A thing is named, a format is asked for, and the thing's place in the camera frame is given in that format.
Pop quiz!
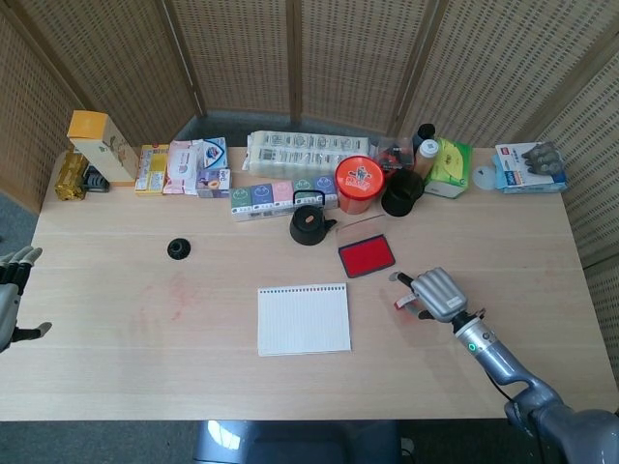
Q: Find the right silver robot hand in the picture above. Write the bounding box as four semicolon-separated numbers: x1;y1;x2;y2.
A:
389;266;470;323

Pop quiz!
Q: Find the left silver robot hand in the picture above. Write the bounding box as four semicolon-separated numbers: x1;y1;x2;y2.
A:
0;246;53;355

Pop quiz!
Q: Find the dark robot base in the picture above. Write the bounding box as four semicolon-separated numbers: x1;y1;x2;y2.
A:
192;419;402;464

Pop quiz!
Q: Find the white spiral lined notebook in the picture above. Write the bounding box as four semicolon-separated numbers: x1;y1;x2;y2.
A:
256;282;353;358

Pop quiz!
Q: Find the red ink pad clear lid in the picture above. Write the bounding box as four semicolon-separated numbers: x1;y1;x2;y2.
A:
334;215;398;280

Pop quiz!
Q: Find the black mesh pen cup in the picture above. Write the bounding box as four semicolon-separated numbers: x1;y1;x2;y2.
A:
380;169;426;218

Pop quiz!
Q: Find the white round disc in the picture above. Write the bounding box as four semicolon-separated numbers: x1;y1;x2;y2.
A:
471;163;499;192

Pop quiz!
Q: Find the green tissue box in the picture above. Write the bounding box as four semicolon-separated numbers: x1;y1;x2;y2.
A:
423;137;474;200

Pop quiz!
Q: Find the brown bottle white cap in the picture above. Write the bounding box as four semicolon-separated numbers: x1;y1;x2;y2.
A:
414;138;439;178

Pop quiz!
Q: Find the orange lidded tub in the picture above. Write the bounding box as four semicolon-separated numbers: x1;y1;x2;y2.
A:
335;155;387;215

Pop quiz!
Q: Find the blue plastic packet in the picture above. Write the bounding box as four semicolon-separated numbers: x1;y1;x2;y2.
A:
493;141;570;195

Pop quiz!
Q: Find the gold foil pack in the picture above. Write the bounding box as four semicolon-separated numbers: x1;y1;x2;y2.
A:
53;150;91;201

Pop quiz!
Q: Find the clear plastic box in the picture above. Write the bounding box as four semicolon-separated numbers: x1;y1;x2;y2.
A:
374;136;417;173

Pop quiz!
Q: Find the black teapot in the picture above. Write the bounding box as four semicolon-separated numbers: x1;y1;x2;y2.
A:
288;189;339;247

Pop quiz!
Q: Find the dark bottle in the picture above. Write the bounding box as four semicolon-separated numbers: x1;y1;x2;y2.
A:
410;123;438;151

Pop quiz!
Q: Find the small black round holder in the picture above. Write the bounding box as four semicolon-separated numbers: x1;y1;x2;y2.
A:
166;238;192;261

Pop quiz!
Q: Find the tall cream yellow carton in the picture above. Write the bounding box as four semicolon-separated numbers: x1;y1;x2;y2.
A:
66;110;141;189

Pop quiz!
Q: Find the yellow flat box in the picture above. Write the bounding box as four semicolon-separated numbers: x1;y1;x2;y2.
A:
133;143;171;197

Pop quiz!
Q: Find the clear wrapped paper roll pack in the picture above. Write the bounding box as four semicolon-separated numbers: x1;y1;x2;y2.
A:
243;130;373;179

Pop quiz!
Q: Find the multicolour pocket tissue pack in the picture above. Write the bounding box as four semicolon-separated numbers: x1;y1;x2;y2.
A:
229;174;339;224

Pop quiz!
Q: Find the pink wet wipes pack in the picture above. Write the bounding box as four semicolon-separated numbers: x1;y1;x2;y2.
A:
162;139;204;196

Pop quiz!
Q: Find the purple small box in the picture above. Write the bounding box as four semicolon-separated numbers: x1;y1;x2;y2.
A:
195;167;232;200

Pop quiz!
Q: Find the blue white soap box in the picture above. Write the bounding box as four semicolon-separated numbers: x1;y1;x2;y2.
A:
197;136;228;171

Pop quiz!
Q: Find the wicker folding screen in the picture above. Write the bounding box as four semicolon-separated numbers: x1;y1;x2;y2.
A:
0;0;619;402

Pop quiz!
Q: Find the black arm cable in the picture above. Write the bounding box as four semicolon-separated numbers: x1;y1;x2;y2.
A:
461;304;516;403

